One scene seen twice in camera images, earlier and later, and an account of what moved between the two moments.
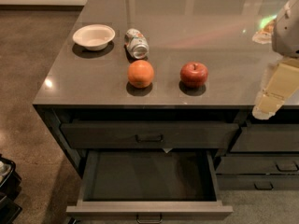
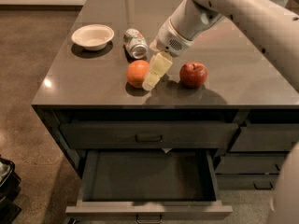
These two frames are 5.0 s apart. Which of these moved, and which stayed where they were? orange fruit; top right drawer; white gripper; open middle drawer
Moved: white gripper
Stayed: open middle drawer; top right drawer; orange fruit
